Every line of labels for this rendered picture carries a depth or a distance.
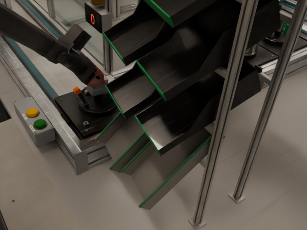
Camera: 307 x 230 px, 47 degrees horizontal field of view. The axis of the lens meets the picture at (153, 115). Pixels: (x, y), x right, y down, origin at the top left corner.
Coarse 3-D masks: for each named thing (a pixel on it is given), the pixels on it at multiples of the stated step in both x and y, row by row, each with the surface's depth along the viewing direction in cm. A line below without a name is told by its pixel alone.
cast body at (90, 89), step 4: (96, 76) 119; (104, 76) 122; (92, 80) 121; (96, 80) 118; (100, 80) 119; (108, 80) 121; (104, 84) 121; (88, 88) 122; (92, 88) 120; (96, 88) 120; (100, 88) 121; (104, 88) 122; (92, 92) 120; (96, 92) 121; (100, 92) 122; (104, 92) 123
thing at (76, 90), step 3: (75, 87) 118; (78, 87) 118; (81, 87) 119; (75, 90) 117; (78, 90) 117; (81, 90) 118; (75, 93) 117; (78, 93) 118; (81, 96) 120; (81, 99) 121; (84, 99) 121; (84, 102) 122
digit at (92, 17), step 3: (90, 9) 127; (90, 12) 128; (93, 12) 126; (90, 15) 128; (93, 15) 127; (90, 18) 129; (93, 18) 127; (90, 21) 130; (93, 21) 128; (93, 24) 129
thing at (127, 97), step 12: (132, 72) 98; (108, 84) 97; (120, 84) 98; (132, 84) 96; (144, 84) 94; (120, 96) 95; (132, 96) 93; (144, 96) 92; (156, 96) 89; (120, 108) 91; (132, 108) 88
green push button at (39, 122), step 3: (36, 120) 119; (39, 120) 119; (42, 120) 119; (36, 123) 118; (39, 123) 118; (42, 123) 118; (45, 123) 119; (36, 126) 117; (39, 126) 117; (42, 126) 118
